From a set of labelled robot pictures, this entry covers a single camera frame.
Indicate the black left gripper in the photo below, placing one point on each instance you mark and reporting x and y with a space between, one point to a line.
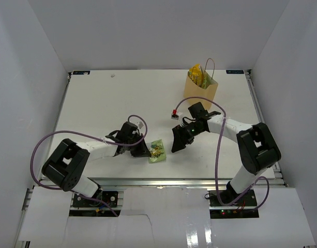
142 151

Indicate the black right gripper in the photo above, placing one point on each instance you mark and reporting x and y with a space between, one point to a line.
181 138

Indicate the green candy packet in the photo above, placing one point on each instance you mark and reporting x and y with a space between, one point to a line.
157 151

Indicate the light green sachet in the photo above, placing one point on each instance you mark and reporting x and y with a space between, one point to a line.
204 83

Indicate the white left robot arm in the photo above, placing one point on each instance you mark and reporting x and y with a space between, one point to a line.
66 164

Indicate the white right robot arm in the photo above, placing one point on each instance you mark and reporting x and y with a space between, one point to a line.
258 150

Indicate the brown paper bag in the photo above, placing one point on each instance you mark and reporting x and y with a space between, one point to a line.
192 90

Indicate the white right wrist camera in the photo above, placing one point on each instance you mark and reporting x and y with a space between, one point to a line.
176 115

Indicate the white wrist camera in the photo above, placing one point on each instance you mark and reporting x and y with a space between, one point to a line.
140 125
176 115

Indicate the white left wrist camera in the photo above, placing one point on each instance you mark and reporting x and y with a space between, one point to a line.
140 125

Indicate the aluminium table front rail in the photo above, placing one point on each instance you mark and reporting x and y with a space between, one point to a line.
161 182

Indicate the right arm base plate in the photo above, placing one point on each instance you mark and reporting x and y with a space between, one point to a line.
242 209

